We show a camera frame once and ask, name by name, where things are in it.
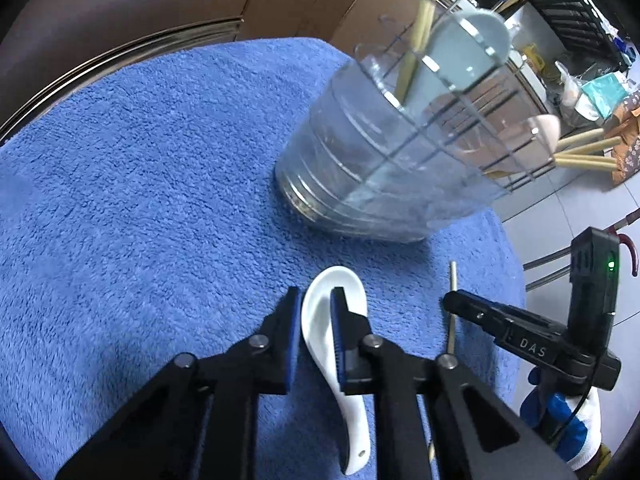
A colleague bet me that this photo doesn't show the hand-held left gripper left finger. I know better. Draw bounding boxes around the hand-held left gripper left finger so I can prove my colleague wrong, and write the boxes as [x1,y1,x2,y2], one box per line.
[55,286,303,480]

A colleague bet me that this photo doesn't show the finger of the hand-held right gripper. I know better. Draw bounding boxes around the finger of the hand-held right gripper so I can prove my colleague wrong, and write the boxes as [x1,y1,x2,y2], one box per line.
[441,293,509,342]
[456,290,569,334]

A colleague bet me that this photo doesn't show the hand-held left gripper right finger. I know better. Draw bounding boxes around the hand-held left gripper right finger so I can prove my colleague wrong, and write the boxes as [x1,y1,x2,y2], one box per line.
[330,286,576,480]

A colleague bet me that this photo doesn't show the white ceramic spoon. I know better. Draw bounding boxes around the white ceramic spoon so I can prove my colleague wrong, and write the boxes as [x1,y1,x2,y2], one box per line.
[300,266,373,476]

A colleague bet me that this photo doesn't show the pink ceramic spoon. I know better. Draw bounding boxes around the pink ceramic spoon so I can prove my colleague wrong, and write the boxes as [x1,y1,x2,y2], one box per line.
[520,114,561,157]

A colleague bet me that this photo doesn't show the metal wire utensil holder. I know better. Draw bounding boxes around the metal wire utensil holder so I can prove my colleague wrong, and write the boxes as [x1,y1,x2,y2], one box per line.
[354,0,563,197]

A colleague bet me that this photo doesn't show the light blue ceramic spoon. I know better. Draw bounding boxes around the light blue ceramic spoon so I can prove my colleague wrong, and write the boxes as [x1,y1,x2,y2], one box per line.
[400,7,513,111]

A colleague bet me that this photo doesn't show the person's right hand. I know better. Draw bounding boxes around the person's right hand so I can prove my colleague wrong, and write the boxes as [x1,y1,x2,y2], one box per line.
[519,366,602,469]

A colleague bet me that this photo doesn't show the patterned brown box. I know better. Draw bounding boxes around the patterned brown box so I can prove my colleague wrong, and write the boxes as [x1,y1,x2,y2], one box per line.
[611,89,640,187]

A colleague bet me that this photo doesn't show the plastic bags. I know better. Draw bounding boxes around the plastic bags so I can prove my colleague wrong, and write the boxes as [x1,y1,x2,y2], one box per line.
[554,59,632,123]

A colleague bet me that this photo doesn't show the blue towel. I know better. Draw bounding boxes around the blue towel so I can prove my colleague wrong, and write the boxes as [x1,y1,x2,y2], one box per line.
[0,35,527,480]

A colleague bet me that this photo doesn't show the black rack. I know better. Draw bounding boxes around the black rack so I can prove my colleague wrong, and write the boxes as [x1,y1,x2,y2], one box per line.
[535,0,618,53]

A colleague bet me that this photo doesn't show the metal tube frame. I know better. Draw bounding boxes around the metal tube frame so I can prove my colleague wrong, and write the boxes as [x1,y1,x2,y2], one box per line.
[521,210,640,292]

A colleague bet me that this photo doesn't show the black cable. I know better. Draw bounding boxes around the black cable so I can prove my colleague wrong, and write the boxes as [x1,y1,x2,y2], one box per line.
[547,382,598,443]

